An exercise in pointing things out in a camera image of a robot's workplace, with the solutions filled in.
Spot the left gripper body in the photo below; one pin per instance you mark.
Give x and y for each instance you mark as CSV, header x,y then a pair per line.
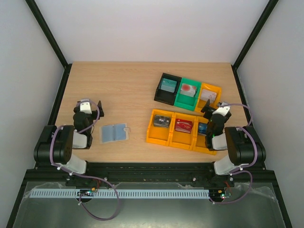
x,y
96,114

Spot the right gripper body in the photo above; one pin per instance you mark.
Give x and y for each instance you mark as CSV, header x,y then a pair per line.
x,y
208,111

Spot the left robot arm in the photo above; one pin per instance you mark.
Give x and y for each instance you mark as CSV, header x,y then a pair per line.
x,y
56,144

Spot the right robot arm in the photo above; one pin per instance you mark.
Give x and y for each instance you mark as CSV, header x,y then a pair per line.
x,y
242,143

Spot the blue VIP card stack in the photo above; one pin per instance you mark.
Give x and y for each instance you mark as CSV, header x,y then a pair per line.
x,y
202,128

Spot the red white card stack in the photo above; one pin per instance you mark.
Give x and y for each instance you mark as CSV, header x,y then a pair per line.
x,y
188,90

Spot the red VIP card stack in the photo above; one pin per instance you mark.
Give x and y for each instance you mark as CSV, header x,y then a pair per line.
x,y
183,126

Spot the teal card stack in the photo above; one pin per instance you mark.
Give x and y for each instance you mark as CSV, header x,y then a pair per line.
x,y
168,85

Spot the black VIP card stack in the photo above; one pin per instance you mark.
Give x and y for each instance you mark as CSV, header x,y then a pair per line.
x,y
161,121

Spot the yellow bin upper right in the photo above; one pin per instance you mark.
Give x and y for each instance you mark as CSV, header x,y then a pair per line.
x,y
200,103

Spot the yellow bin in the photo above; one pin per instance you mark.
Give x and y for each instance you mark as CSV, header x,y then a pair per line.
x,y
199,139
200,103
179,139
159,134

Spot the yellow bin lower right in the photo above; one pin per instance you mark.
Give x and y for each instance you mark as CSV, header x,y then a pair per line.
x,y
199,139

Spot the green bin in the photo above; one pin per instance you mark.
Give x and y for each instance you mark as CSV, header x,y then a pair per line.
x,y
186,102

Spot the yellow bin lower middle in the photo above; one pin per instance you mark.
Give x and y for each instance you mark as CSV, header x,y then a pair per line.
x,y
179,139

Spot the black bin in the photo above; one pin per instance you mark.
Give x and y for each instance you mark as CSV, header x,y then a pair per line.
x,y
164,96

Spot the yellow bin lower left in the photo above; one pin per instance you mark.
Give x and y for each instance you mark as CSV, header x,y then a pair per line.
x,y
159,134

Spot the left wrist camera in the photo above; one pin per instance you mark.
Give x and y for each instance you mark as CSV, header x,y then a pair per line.
x,y
85,106

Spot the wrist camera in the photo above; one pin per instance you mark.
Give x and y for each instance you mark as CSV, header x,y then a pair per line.
x,y
223,109
85,106

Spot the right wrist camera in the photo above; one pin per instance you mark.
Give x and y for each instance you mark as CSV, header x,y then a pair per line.
x,y
223,109

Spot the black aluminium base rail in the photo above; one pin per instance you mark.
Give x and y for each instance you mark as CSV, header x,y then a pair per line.
x,y
193,174

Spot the white slotted cable duct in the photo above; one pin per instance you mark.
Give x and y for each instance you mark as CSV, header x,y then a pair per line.
x,y
123,194

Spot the black frame post right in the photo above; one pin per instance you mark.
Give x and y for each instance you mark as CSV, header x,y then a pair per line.
x,y
255,32

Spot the black frame post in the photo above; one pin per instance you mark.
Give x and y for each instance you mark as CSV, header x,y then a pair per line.
x,y
255,32
47,32

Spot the black frame post left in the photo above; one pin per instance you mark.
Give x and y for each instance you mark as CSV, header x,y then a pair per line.
x,y
47,32

